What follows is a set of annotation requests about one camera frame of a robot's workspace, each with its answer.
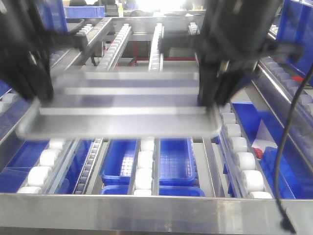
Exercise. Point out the large blue crate left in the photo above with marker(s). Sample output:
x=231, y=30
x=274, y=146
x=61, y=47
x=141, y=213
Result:
x=52, y=14

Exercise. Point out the dark grey tray far left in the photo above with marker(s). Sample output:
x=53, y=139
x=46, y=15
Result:
x=74, y=24

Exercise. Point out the red steel floor frame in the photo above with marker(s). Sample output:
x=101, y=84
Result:
x=136, y=58

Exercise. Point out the silver ribbed metal tray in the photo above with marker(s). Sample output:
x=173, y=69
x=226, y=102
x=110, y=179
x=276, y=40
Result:
x=176, y=93

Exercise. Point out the blue bin below right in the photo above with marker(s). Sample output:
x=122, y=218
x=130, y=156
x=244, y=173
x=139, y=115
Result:
x=290, y=184

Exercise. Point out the right steel lane divider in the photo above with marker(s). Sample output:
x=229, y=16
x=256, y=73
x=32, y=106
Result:
x=273, y=102

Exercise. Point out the right white roller track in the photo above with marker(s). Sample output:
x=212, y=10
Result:
x=241, y=166

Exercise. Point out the middle white roller track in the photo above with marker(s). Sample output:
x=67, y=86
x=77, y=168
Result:
x=145, y=180

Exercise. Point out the left white roller track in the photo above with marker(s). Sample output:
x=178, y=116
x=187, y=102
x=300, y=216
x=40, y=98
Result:
x=83, y=105

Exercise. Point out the blue crate far background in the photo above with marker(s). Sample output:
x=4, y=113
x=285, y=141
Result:
x=84, y=11

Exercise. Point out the white roller track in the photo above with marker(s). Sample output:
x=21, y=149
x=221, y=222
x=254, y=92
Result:
x=241, y=166
x=83, y=105
x=145, y=180

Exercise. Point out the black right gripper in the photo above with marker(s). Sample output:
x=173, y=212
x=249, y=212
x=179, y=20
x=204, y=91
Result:
x=232, y=40

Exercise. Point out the far right roller track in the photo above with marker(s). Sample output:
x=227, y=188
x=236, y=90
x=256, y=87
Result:
x=290, y=84

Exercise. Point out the large blue crate right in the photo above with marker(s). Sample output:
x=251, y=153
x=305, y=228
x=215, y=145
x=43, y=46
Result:
x=296, y=26

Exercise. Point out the large blue crate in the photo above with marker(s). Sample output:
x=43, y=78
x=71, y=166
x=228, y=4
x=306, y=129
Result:
x=296, y=26
x=52, y=14

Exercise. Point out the steel front shelf rail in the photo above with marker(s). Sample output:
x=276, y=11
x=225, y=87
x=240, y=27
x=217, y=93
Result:
x=125, y=214

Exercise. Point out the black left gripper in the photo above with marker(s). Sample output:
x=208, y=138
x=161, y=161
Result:
x=19, y=14

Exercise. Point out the blue bin below left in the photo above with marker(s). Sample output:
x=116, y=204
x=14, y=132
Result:
x=37, y=167

